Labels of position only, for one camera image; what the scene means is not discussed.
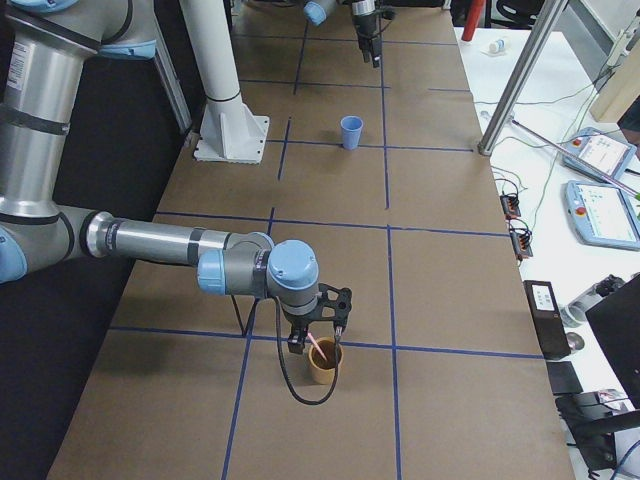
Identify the pink chopstick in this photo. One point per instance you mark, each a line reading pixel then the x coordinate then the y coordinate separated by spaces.
pixel 320 353

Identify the far teach pendant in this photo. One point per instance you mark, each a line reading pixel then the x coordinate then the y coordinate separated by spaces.
pixel 602 151

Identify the tan cup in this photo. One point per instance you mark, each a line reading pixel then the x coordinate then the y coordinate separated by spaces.
pixel 326 376

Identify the grey aluminium frame post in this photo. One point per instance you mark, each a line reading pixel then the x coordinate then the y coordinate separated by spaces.
pixel 544 25

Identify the dark red cylinder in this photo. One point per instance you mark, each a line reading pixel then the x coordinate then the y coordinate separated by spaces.
pixel 476 9

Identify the near teach pendant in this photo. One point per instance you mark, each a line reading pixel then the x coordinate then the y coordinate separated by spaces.
pixel 601 215

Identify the blue plastic cup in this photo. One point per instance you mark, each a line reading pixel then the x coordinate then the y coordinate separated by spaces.
pixel 351 129

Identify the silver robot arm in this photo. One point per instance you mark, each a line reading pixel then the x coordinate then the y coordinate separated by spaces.
pixel 318 11
pixel 82 75

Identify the black box with label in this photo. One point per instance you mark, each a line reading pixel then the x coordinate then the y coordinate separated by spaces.
pixel 546 319

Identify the right black cable connector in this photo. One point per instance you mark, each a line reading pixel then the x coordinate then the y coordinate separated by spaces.
pixel 521 242

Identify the white camera pole base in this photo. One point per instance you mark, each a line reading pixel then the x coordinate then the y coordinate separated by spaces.
pixel 229 131

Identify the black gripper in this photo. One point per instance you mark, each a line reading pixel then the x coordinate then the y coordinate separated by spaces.
pixel 303 321
pixel 364 23

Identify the left black cable connector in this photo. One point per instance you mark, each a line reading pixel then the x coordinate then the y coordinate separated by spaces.
pixel 510 205

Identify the white tube on paper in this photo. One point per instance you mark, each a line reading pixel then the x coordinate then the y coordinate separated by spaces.
pixel 497 47

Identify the teach pendant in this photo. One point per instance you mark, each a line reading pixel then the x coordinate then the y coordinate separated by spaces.
pixel 602 151
pixel 601 215

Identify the black cable connector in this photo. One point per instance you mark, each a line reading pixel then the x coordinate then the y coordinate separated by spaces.
pixel 521 242
pixel 510 205

